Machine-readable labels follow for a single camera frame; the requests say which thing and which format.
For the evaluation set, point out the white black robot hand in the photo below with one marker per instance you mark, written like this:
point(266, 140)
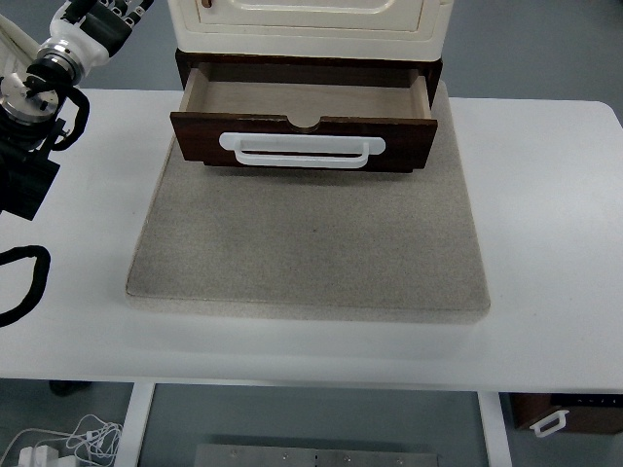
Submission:
point(89, 33)

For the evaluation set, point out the beige fabric pad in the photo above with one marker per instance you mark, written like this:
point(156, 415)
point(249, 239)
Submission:
point(314, 245)

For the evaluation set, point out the white table leg right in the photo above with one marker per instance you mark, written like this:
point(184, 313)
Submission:
point(494, 431)

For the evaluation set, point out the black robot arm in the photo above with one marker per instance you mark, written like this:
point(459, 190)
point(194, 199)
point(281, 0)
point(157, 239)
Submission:
point(42, 111)

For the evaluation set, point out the white drawer handle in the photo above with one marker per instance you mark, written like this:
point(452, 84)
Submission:
point(302, 150)

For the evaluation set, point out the white table leg left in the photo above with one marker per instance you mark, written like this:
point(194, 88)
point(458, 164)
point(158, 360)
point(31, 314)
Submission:
point(135, 424)

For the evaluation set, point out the white table leg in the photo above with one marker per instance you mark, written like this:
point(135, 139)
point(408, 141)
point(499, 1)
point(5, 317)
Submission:
point(135, 424)
point(494, 431)

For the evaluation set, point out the dark wooden drawer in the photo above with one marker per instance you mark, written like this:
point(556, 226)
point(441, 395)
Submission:
point(310, 117)

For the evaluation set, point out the white power adapter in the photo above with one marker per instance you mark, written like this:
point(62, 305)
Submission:
point(42, 456)

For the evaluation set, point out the dark wooden cabinet base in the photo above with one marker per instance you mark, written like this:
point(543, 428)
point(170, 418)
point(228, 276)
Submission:
point(433, 73)

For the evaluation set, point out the brown box with handle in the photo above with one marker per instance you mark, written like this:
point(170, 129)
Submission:
point(547, 413)

